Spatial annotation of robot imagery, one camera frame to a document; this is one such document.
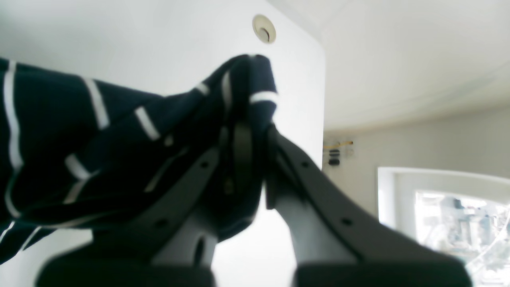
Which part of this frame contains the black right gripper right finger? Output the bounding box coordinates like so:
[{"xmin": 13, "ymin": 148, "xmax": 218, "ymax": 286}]
[{"xmin": 266, "ymin": 126, "xmax": 472, "ymax": 287}]

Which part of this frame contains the left table grommet hole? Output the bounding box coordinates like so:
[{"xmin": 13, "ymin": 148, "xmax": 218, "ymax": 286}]
[{"xmin": 253, "ymin": 14, "xmax": 277, "ymax": 44}]

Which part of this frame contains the navy white striped T-shirt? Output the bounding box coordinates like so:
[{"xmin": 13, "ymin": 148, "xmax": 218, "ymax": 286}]
[{"xmin": 1, "ymin": 55, "xmax": 278, "ymax": 263}]

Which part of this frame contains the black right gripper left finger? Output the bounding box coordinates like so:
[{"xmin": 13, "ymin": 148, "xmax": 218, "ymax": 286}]
[{"xmin": 36, "ymin": 122, "xmax": 253, "ymax": 287}]

